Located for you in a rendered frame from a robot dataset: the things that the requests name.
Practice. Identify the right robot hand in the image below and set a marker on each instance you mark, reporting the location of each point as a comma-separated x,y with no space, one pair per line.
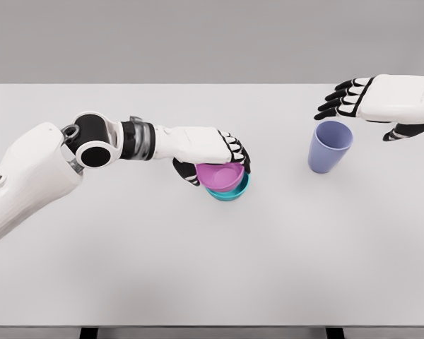
395,100

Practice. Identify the lavender cup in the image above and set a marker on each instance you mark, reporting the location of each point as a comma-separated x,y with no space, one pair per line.
326,150

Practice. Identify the teal bowl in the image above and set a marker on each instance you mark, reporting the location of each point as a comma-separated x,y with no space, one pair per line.
242,190

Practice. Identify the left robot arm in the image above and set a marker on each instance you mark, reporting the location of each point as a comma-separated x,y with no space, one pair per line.
39,169

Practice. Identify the pink bowl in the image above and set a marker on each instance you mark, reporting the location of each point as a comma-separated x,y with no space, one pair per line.
219,176

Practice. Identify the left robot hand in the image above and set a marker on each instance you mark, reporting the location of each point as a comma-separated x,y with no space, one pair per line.
205,144

